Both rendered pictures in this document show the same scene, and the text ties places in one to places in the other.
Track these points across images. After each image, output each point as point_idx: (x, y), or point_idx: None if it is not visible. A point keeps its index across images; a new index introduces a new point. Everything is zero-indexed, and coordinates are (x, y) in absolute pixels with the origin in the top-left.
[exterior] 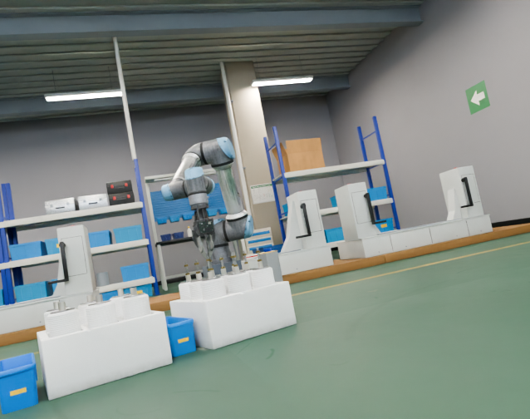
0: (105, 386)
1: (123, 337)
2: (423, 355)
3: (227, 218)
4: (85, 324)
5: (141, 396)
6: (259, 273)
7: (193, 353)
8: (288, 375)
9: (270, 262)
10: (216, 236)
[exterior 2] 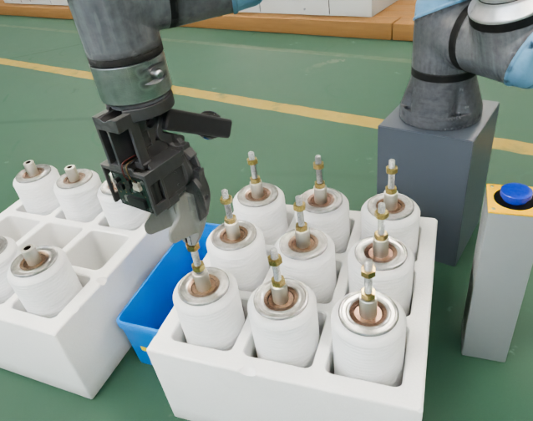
0: None
1: (0, 335)
2: None
3: (469, 7)
4: (53, 223)
5: None
6: (338, 338)
7: (154, 388)
8: None
9: (495, 240)
10: (430, 50)
